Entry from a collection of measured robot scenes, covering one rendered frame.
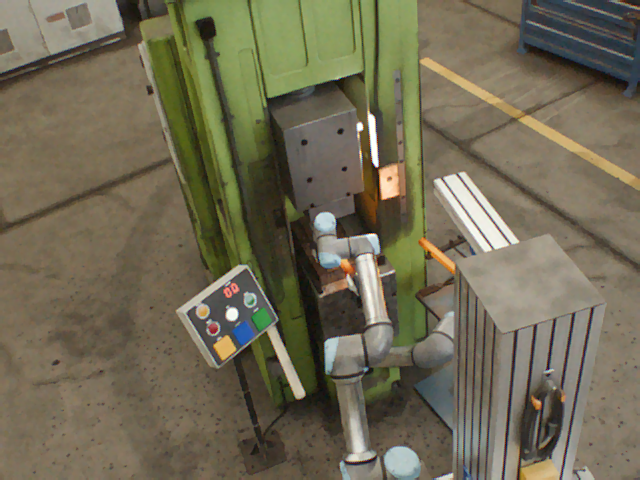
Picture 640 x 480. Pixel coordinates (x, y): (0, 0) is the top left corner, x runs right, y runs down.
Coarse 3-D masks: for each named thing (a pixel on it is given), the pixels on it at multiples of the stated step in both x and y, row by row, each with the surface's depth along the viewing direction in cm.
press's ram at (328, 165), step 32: (320, 96) 291; (288, 128) 276; (320, 128) 281; (352, 128) 286; (288, 160) 285; (320, 160) 290; (352, 160) 296; (288, 192) 305; (320, 192) 300; (352, 192) 306
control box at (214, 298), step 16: (240, 272) 304; (208, 288) 302; (224, 288) 300; (240, 288) 304; (256, 288) 308; (192, 304) 293; (208, 304) 296; (224, 304) 300; (240, 304) 304; (256, 304) 308; (192, 320) 292; (208, 320) 295; (224, 320) 299; (240, 320) 303; (272, 320) 312; (192, 336) 298; (208, 336) 295; (224, 336) 299; (256, 336) 307; (208, 352) 295
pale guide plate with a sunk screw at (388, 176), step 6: (378, 168) 320; (384, 168) 320; (390, 168) 321; (396, 168) 322; (378, 174) 322; (384, 174) 322; (390, 174) 323; (396, 174) 324; (384, 180) 324; (390, 180) 325; (396, 180) 326; (384, 186) 326; (390, 186) 327; (396, 186) 328; (384, 192) 328; (390, 192) 329; (396, 192) 330; (384, 198) 330
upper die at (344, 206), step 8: (336, 200) 305; (344, 200) 307; (352, 200) 308; (312, 208) 303; (320, 208) 305; (328, 208) 306; (336, 208) 308; (344, 208) 309; (352, 208) 311; (312, 216) 306; (336, 216) 310
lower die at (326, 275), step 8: (304, 216) 359; (296, 224) 357; (304, 224) 355; (336, 224) 351; (296, 232) 353; (304, 232) 352; (336, 232) 347; (304, 240) 347; (304, 248) 343; (320, 264) 334; (352, 264) 331; (320, 272) 330; (328, 272) 329; (336, 272) 330; (320, 280) 330; (328, 280) 332; (336, 280) 333
